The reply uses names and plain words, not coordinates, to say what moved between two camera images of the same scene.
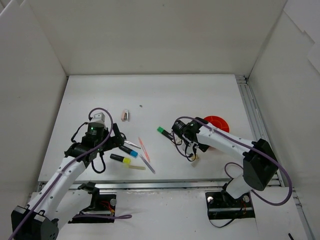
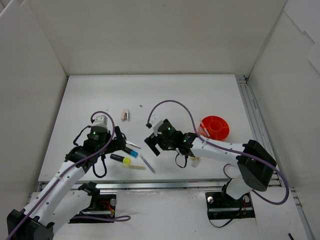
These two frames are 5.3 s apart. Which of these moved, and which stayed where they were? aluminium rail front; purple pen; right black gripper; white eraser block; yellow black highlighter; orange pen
Moved: orange pen; right black gripper
Stayed: white eraser block; purple pen; yellow black highlighter; aluminium rail front
